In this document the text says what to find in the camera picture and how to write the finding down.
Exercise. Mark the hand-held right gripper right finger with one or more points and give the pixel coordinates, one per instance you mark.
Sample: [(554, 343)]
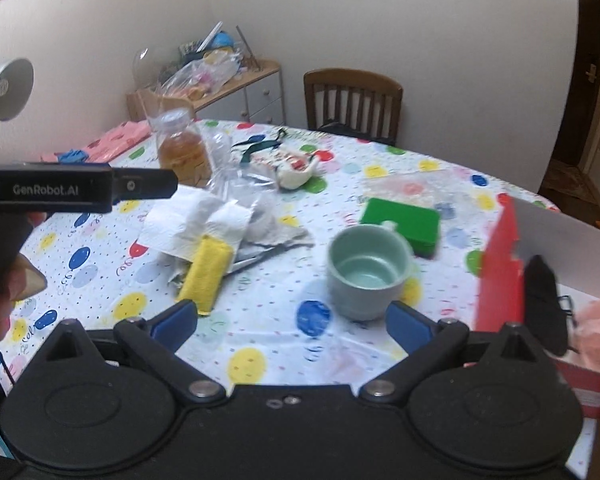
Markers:
[(406, 324)]

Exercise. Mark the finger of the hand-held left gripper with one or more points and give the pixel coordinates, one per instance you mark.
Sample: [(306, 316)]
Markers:
[(145, 184)]

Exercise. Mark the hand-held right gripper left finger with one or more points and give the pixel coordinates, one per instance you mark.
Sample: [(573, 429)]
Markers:
[(176, 321)]

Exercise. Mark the green sponge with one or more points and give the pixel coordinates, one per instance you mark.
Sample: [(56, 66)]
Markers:
[(400, 217)]

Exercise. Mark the red cardboard box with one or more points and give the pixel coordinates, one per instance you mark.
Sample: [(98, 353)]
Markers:
[(502, 270)]

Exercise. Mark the person's left hand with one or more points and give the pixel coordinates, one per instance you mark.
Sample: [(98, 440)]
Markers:
[(29, 280)]

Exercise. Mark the plastic bottle of tea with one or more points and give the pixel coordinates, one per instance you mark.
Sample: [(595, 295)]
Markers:
[(182, 152)]

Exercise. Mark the white paper towel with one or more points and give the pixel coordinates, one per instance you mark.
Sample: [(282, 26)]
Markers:
[(180, 222)]

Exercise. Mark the yellow sponge cloth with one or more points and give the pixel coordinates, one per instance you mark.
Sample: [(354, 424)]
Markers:
[(205, 275)]

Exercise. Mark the pale green ceramic cup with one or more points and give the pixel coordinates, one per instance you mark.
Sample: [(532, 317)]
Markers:
[(367, 270)]

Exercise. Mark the grey desk lamp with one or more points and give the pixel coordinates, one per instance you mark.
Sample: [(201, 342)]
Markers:
[(7, 87)]

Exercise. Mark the balloon print tablecloth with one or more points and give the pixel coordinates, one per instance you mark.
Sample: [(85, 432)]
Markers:
[(280, 285)]

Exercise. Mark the clear glass dome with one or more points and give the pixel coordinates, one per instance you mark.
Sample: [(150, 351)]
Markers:
[(145, 67)]

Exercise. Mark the clear plastic bag of snacks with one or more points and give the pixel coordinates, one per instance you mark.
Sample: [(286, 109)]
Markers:
[(200, 72)]

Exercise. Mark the empty clear plastic bag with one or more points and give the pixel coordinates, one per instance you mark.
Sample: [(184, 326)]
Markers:
[(415, 185)]

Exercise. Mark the light wooden side cabinet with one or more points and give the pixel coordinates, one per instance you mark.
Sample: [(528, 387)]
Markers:
[(260, 92)]

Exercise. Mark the wet wipes pack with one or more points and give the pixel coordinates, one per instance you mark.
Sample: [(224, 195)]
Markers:
[(292, 165)]

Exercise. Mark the blue round object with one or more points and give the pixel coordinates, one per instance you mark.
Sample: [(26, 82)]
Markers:
[(223, 40)]

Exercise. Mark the dark wooden chair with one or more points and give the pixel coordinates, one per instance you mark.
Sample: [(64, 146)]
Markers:
[(352, 95)]

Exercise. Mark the dark wooden door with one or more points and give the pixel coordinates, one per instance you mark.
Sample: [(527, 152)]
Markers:
[(591, 60)]

